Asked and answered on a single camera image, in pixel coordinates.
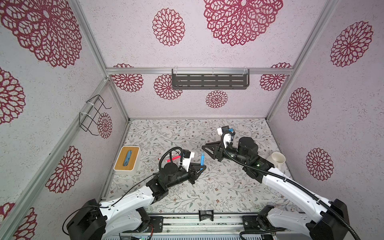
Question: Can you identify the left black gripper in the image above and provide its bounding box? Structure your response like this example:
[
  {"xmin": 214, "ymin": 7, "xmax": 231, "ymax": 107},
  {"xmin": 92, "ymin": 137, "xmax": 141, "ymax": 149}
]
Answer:
[{"xmin": 167, "ymin": 163, "xmax": 206, "ymax": 190}]

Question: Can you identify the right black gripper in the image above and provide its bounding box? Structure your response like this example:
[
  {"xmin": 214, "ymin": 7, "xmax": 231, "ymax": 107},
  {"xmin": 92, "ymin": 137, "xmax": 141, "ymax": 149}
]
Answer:
[{"xmin": 202, "ymin": 141, "xmax": 250, "ymax": 168}]

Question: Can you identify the blue highlighter pen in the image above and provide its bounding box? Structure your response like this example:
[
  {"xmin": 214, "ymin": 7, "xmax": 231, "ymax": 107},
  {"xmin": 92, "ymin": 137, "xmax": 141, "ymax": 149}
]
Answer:
[{"xmin": 201, "ymin": 153, "xmax": 205, "ymax": 166}]

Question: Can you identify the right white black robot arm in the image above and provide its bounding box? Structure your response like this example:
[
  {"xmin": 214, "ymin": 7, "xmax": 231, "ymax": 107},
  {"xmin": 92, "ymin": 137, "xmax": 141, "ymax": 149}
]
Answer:
[{"xmin": 202, "ymin": 137, "xmax": 350, "ymax": 240}]

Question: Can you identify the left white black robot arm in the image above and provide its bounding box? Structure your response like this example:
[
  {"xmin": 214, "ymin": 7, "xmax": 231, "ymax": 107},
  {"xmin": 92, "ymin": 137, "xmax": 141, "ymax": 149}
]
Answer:
[{"xmin": 62, "ymin": 163, "xmax": 207, "ymax": 240}]

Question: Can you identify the wooden lid tissue box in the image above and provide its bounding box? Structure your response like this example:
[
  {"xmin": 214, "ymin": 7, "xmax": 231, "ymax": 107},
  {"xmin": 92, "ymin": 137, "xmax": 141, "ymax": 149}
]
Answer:
[{"xmin": 114, "ymin": 146, "xmax": 142, "ymax": 175}]

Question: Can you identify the white ceramic mug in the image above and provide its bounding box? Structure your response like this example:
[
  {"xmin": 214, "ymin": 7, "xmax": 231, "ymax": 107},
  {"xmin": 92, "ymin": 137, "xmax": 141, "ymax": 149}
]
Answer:
[{"xmin": 267, "ymin": 152, "xmax": 286, "ymax": 170}]

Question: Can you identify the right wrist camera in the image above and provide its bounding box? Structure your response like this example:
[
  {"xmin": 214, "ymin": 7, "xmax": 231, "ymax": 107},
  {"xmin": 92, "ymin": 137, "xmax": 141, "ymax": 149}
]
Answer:
[{"xmin": 217, "ymin": 126, "xmax": 235, "ymax": 149}]

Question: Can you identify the small black clip bracket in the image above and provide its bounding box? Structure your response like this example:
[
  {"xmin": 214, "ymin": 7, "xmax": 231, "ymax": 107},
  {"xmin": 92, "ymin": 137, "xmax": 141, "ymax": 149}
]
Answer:
[{"xmin": 199, "ymin": 210, "xmax": 214, "ymax": 222}]

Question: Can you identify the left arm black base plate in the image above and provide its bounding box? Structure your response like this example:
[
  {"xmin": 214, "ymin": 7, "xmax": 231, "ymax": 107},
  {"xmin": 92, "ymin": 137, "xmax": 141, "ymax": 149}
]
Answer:
[{"xmin": 123, "ymin": 216, "xmax": 164, "ymax": 234}]

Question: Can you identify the dark grey wall shelf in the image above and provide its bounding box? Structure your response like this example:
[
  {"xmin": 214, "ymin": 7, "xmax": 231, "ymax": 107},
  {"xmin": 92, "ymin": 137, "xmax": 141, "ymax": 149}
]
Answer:
[{"xmin": 171, "ymin": 69, "xmax": 250, "ymax": 90}]

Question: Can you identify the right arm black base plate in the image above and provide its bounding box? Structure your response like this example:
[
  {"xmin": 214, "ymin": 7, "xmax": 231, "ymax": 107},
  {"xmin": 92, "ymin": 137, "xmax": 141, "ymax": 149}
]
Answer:
[{"xmin": 242, "ymin": 215, "xmax": 286, "ymax": 234}]

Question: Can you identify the black wire wall rack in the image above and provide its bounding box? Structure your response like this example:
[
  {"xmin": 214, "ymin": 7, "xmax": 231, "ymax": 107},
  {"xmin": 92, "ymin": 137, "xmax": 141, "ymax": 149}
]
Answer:
[{"xmin": 78, "ymin": 95, "xmax": 113, "ymax": 139}]

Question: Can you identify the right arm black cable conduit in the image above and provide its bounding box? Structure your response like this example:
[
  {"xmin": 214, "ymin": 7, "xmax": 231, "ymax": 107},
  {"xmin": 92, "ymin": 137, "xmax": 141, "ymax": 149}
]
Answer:
[{"xmin": 220, "ymin": 131, "xmax": 361, "ymax": 240}]

